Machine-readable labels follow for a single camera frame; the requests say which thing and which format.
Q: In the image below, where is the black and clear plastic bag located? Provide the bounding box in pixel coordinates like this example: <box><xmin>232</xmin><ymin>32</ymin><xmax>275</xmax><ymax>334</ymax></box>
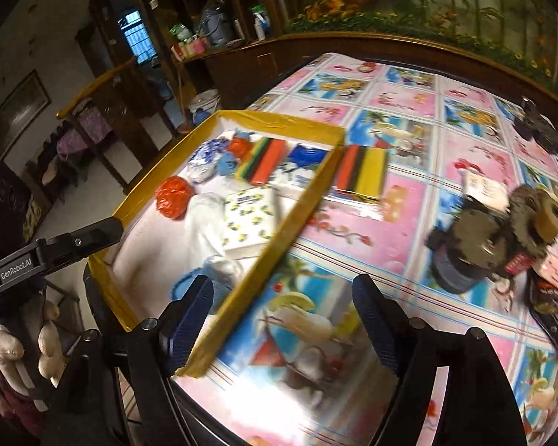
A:
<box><xmin>529</xmin><ymin>282</ymin><xmax>558</xmax><ymax>356</ymax></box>

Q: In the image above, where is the blue orange fabric piece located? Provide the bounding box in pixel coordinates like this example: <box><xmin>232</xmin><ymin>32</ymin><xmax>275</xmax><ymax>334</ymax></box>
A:
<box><xmin>218</xmin><ymin>131</ymin><xmax>254</xmax><ymax>178</ymax></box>

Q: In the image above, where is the framed wall picture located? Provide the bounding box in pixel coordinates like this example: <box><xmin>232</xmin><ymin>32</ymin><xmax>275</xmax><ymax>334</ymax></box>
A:
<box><xmin>0</xmin><ymin>69</ymin><xmax>53</xmax><ymax>164</ymax></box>

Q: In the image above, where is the yellow floral tissue packet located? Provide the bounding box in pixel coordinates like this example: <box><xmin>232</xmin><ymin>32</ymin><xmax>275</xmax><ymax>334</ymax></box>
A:
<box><xmin>222</xmin><ymin>185</ymin><xmax>280</xmax><ymax>250</ymax></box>

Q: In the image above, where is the person's left hand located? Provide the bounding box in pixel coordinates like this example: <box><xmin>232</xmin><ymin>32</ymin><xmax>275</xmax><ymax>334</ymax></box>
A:
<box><xmin>0</xmin><ymin>300</ymin><xmax>67</xmax><ymax>389</ymax></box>

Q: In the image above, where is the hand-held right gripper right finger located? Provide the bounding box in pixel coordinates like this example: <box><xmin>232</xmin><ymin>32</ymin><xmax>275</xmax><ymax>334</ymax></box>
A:
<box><xmin>352</xmin><ymin>273</ymin><xmax>527</xmax><ymax>446</ymax></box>

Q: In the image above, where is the dark wooden wall cabinet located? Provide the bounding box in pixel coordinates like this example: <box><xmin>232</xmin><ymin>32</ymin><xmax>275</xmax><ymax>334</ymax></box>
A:
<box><xmin>87</xmin><ymin>0</ymin><xmax>558</xmax><ymax>119</ymax></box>

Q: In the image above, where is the black plastic tool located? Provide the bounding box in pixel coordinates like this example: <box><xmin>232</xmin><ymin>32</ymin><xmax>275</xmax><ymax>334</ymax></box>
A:
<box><xmin>513</xmin><ymin>97</ymin><xmax>558</xmax><ymax>164</ymax></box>

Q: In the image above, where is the barred window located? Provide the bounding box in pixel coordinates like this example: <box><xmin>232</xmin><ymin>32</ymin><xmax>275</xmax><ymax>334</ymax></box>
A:
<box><xmin>118</xmin><ymin>8</ymin><xmax>153</xmax><ymax>65</ymax></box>

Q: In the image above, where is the purple cloth covered table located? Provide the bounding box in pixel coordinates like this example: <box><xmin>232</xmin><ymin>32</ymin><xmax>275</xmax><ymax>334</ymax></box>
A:
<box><xmin>55</xmin><ymin>106</ymin><xmax>118</xmax><ymax>161</ymax></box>

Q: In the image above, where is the green white bottle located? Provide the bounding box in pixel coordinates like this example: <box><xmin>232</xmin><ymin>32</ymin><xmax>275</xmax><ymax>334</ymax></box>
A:
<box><xmin>252</xmin><ymin>4</ymin><xmax>269</xmax><ymax>42</ymax></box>

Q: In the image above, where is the wooden chair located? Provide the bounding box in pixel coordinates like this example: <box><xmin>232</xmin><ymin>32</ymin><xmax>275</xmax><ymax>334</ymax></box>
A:
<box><xmin>57</xmin><ymin>55</ymin><xmax>180</xmax><ymax>192</ymax></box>

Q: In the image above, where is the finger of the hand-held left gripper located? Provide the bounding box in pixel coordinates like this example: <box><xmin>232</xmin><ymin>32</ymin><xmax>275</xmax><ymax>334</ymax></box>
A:
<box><xmin>43</xmin><ymin>217</ymin><xmax>124</xmax><ymax>269</ymax></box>

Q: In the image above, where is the framed flower wall panel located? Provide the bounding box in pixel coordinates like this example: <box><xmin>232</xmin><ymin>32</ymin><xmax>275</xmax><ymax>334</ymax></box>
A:
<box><xmin>269</xmin><ymin>0</ymin><xmax>558</xmax><ymax>99</ymax></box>

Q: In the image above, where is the pink container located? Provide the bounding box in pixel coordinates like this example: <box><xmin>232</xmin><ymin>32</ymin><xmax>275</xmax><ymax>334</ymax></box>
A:
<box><xmin>173</xmin><ymin>36</ymin><xmax>209</xmax><ymax>60</ymax></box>

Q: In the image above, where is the yellow edged cardboard box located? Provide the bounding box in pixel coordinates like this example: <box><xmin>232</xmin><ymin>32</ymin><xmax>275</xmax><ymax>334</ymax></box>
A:
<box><xmin>87</xmin><ymin>109</ymin><xmax>346</xmax><ymax>378</ymax></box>

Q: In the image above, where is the red plastic bag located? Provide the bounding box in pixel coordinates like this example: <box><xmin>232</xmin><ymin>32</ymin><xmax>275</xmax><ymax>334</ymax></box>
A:
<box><xmin>154</xmin><ymin>175</ymin><xmax>195</xmax><ymax>222</ymax></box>

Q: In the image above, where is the person's left forearm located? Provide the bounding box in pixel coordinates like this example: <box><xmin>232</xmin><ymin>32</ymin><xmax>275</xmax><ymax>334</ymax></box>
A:
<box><xmin>0</xmin><ymin>367</ymin><xmax>52</xmax><ymax>437</ymax></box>

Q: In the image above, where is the blue white patterned pouch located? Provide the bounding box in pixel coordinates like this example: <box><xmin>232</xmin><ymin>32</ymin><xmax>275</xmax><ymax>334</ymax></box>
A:
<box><xmin>187</xmin><ymin>138</ymin><xmax>230</xmax><ymax>183</ymax></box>

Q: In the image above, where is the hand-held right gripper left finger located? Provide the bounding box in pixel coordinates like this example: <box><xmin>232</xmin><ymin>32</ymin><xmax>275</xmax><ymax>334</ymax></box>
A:
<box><xmin>70</xmin><ymin>275</ymin><xmax>215</xmax><ymax>446</ymax></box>

